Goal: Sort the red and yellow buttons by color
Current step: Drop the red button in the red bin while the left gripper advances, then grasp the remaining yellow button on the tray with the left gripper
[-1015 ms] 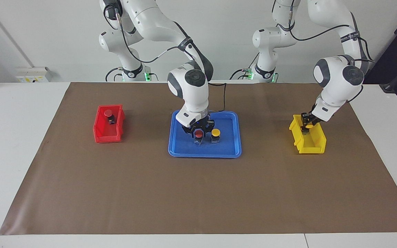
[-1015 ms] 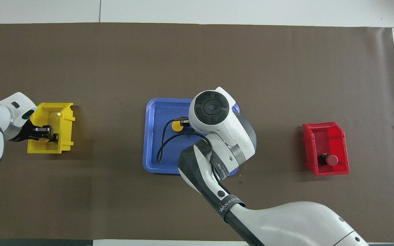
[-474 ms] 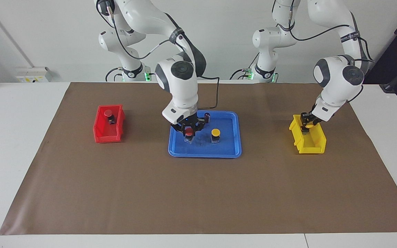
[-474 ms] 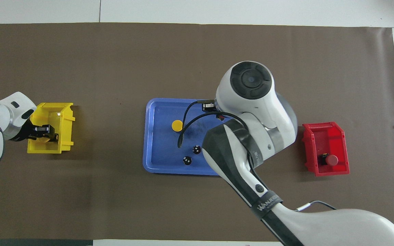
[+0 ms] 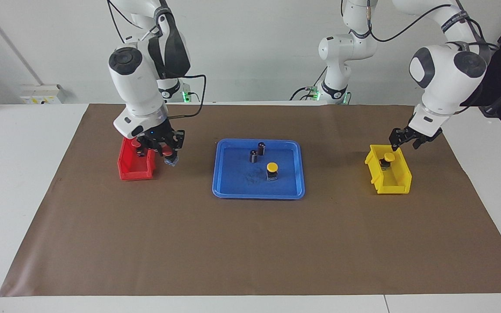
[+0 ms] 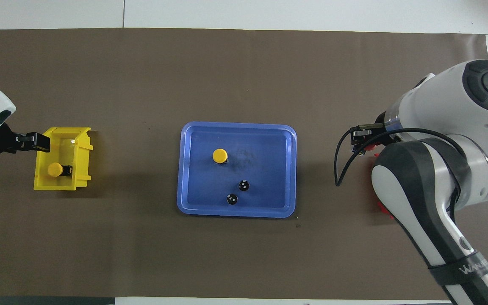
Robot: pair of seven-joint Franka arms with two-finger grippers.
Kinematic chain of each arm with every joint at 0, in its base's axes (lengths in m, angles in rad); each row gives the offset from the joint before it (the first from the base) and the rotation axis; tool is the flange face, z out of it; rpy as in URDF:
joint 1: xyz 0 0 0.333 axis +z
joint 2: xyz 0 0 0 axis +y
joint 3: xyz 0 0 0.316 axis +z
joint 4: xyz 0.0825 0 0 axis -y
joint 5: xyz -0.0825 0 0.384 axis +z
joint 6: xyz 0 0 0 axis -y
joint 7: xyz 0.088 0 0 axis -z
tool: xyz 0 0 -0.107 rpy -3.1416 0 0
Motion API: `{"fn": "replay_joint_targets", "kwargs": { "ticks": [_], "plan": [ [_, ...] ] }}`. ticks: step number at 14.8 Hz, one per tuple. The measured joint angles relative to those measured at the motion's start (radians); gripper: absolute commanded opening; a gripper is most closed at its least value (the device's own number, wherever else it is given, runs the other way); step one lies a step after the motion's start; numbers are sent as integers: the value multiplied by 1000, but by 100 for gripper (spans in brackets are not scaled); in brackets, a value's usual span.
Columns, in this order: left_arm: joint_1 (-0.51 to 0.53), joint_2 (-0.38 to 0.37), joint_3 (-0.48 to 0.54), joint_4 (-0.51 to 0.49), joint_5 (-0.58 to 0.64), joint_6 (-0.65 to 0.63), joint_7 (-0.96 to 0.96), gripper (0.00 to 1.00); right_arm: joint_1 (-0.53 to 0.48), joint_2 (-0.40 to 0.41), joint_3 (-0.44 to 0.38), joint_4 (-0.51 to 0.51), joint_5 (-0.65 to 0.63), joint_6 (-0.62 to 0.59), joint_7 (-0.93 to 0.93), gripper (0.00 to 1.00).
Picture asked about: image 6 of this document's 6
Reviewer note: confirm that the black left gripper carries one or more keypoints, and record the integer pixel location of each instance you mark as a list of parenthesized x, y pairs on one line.
[(0, 142)]

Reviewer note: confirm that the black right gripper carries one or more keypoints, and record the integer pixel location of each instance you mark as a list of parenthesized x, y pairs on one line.
[(389, 131)]

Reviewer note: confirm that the yellow push button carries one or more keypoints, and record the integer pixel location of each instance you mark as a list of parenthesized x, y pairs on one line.
[(54, 170), (220, 156)]

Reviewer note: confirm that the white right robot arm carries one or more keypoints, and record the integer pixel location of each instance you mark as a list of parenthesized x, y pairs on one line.
[(439, 106)]

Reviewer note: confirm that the yellow plastic bin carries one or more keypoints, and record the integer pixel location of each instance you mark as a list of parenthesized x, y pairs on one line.
[(64, 144)]

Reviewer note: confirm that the red plastic bin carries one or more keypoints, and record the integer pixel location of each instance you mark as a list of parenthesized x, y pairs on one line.
[(384, 209)]

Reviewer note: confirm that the blue plastic tray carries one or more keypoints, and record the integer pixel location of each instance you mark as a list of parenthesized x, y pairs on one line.
[(265, 199)]

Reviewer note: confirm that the brown paper table mat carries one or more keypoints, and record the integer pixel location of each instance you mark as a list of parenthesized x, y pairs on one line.
[(244, 76)]

